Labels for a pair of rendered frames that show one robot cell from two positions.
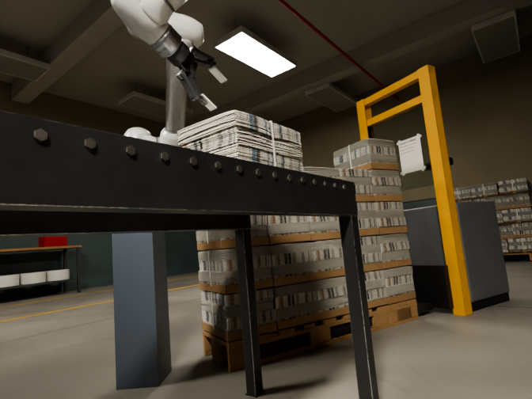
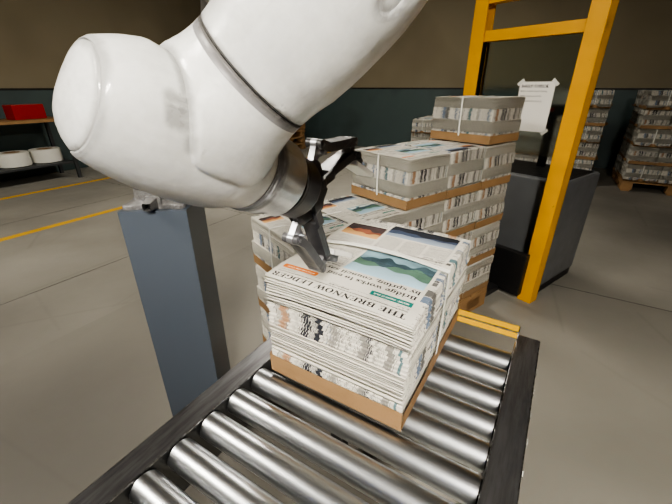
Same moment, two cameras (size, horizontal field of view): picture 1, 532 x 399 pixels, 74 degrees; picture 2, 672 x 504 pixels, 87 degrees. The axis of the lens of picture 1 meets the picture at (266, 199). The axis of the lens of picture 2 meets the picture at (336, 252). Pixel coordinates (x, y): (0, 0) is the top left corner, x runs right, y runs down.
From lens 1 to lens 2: 99 cm
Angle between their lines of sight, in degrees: 33
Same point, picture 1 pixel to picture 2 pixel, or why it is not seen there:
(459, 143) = (553, 18)
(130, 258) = (173, 322)
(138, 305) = (194, 370)
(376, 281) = not seen: hidden behind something
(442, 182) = (564, 162)
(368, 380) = not seen: outside the picture
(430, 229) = (521, 203)
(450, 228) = (549, 218)
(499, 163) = not seen: hidden behind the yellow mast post
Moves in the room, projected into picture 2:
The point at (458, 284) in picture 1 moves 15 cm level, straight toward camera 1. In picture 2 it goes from (534, 275) to (537, 286)
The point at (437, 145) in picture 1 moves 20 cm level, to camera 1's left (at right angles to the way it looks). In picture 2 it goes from (578, 110) to (543, 110)
